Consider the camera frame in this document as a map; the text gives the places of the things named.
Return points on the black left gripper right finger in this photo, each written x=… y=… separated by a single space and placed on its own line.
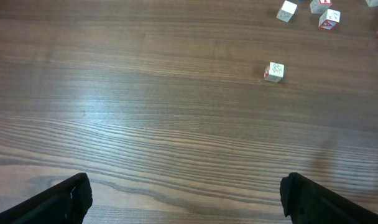
x=305 y=201

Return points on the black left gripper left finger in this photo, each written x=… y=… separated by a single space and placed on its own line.
x=66 y=202

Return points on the wooden block blue side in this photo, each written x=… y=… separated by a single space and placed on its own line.
x=274 y=72

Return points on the wooden block red letter I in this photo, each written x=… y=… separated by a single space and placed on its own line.
x=320 y=6

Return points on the wooden block red bottom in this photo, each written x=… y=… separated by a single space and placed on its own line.
x=329 y=19

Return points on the plain wooden block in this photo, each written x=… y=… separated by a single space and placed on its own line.
x=287 y=11

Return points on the wooden block green letter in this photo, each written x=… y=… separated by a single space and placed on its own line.
x=372 y=3

